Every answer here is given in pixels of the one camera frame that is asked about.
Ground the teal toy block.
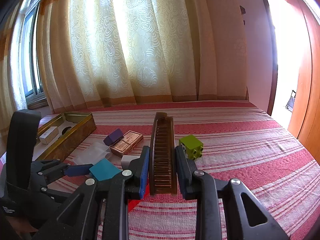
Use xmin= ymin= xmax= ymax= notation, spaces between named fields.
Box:
xmin=89 ymin=158 xmax=121 ymax=181

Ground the purple small box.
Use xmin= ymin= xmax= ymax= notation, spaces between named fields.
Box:
xmin=103 ymin=128 xmax=124 ymax=146

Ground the red toy block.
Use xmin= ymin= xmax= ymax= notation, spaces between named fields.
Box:
xmin=128 ymin=184 xmax=150 ymax=212

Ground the copper metal case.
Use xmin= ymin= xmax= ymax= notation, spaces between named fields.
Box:
xmin=110 ymin=131 xmax=144 ymax=157

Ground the lime green toy block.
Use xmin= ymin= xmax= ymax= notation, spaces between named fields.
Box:
xmin=178 ymin=134 xmax=203 ymax=160

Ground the brown plastic comb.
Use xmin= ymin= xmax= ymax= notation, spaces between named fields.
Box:
xmin=149 ymin=112 xmax=177 ymax=196

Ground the gold metal tin box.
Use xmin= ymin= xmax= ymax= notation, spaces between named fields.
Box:
xmin=33 ymin=112 xmax=97 ymax=161

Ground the white cardboard box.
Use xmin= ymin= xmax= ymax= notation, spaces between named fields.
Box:
xmin=39 ymin=126 xmax=59 ymax=145

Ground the white small block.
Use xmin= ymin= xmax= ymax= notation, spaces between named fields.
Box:
xmin=121 ymin=155 xmax=140 ymax=170

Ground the red striped bedspread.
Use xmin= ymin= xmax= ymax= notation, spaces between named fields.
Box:
xmin=0 ymin=100 xmax=320 ymax=240

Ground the wooden door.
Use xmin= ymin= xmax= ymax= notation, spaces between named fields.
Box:
xmin=286 ymin=0 xmax=319 ymax=161

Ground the dark folding chair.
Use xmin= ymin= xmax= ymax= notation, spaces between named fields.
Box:
xmin=285 ymin=90 xmax=296 ymax=112

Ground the cream patterned curtain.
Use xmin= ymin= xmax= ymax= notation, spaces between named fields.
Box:
xmin=1 ymin=0 xmax=248 ymax=116

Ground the black velcro strap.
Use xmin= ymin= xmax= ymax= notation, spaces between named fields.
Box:
xmin=5 ymin=109 xmax=42 ymax=190

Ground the window frame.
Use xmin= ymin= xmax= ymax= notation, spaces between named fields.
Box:
xmin=19 ymin=1 xmax=48 ymax=109

